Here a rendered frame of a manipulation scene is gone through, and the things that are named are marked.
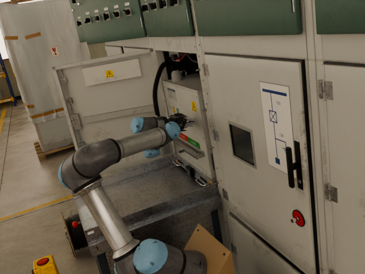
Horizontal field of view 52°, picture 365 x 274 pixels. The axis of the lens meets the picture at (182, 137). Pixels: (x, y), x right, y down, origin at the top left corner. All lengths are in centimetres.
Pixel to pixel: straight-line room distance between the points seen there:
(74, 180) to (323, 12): 97
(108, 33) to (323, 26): 181
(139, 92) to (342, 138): 157
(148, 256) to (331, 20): 90
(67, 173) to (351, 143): 94
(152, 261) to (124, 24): 158
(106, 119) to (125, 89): 23
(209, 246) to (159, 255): 22
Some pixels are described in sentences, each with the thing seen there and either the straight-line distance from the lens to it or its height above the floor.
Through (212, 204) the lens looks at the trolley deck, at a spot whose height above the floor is 82.
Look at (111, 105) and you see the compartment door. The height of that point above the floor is 128.
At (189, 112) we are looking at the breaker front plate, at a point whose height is 126.
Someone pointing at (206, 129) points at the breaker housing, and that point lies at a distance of 184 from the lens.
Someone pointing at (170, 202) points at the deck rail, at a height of 90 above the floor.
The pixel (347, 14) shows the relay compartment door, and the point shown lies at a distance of 95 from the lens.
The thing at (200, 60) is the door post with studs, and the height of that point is 154.
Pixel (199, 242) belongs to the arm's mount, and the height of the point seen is 92.
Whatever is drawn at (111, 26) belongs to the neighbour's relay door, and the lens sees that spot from 256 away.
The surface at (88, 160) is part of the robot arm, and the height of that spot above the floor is 134.
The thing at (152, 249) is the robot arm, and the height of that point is 103.
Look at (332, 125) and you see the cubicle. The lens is 105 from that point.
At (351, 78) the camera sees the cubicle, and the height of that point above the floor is 155.
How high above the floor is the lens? 177
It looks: 19 degrees down
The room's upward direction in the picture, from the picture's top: 11 degrees counter-clockwise
